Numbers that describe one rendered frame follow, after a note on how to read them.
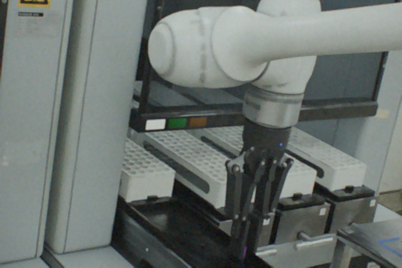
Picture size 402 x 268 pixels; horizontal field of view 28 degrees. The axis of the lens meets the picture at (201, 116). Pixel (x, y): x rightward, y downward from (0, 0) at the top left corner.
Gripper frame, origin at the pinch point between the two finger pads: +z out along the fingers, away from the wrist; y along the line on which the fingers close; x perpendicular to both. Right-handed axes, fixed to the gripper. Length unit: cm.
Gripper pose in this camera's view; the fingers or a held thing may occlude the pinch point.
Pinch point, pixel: (245, 235)
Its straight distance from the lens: 134.4
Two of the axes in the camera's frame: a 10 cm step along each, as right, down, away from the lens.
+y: -8.0, 0.5, -6.0
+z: -1.7, 9.4, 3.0
